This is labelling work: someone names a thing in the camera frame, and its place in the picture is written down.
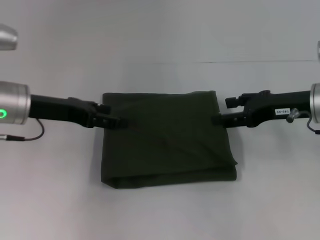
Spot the dark red left gripper cable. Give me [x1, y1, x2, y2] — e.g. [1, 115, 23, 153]
[0, 117, 45, 142]

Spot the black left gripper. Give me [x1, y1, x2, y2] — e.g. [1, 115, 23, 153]
[29, 93, 128, 130]

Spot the dark green FREE print t-shirt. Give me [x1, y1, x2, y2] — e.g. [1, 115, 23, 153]
[100, 89, 238, 190]

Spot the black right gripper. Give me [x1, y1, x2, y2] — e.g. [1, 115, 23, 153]
[211, 89, 312, 129]

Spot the right gripper cable with silver plug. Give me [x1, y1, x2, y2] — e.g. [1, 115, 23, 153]
[286, 107, 320, 136]

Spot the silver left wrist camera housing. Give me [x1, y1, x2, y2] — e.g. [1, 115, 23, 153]
[0, 23, 19, 51]

